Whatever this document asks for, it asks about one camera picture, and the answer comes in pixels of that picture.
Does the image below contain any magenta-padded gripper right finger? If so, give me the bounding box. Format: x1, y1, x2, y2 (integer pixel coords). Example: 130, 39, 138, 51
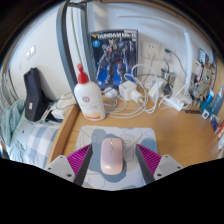
134, 143, 184, 185

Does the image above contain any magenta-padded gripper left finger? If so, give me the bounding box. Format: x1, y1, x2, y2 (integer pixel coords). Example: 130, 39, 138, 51
44, 143, 94, 187

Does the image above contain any pink computer mouse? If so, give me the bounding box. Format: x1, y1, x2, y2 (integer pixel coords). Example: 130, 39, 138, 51
99, 137, 124, 175

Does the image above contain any grey patterned mouse pad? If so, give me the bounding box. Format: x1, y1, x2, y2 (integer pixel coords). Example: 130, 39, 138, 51
73, 125, 160, 191

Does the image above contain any blue plaid pillow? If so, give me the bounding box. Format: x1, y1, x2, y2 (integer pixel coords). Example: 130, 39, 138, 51
24, 121, 61, 168

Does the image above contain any black ruler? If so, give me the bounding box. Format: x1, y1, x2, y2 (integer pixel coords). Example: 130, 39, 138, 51
184, 108, 203, 115

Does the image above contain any white power strip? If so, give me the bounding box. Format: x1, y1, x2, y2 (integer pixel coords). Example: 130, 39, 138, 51
162, 96, 193, 112

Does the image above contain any teal blanket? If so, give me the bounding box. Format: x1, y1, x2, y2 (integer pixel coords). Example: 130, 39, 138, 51
0, 98, 27, 163

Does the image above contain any white lotion bottle red pump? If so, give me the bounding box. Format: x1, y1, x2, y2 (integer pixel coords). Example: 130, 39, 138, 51
72, 62, 107, 122

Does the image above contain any black bag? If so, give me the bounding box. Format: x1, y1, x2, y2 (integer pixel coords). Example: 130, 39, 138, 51
23, 67, 48, 123

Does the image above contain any white plug charger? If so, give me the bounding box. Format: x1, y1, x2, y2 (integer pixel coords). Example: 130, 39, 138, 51
130, 89, 145, 105

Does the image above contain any blue and white tube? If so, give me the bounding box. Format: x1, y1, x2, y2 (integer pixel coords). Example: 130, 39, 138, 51
204, 89, 216, 106

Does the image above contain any white multiport charger block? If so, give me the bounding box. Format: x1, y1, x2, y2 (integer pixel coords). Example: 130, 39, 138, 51
118, 81, 138, 101

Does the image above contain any small white charger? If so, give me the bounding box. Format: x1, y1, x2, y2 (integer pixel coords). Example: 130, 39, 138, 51
102, 86, 119, 100

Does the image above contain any tree figure print box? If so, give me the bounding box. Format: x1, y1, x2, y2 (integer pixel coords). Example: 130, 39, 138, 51
197, 47, 218, 101

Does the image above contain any blue robot model box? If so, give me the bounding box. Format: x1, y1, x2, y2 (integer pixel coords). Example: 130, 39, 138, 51
89, 28, 140, 91

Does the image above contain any white charging cable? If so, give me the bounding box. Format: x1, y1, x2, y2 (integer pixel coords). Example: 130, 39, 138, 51
102, 63, 164, 120

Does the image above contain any white wall socket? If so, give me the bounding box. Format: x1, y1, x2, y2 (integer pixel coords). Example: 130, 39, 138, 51
142, 41, 161, 61

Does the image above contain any white light switch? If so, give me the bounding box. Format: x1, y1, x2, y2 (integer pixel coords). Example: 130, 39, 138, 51
25, 45, 37, 61

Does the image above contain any grey metal desk frame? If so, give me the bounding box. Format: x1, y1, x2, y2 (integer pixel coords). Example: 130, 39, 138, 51
55, 0, 98, 93

